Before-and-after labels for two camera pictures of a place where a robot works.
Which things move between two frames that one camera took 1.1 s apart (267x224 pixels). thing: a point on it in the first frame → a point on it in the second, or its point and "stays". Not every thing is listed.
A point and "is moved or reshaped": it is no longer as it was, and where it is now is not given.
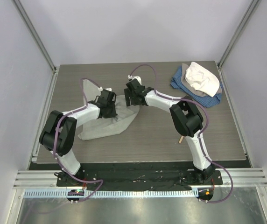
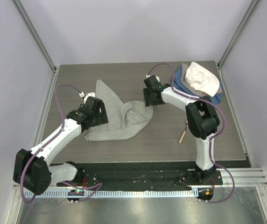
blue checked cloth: x=208 y=101 stays
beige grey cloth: x=184 y=67 stays
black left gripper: x=113 y=114 → x=102 y=118
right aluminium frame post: x=252 y=7 stays
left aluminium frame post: x=37 y=38 stays
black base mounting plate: x=138 y=176 stays
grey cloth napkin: x=108 y=126 is moved or reshaped
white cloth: x=201 y=80 stays
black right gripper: x=133 y=102 → x=148 y=101
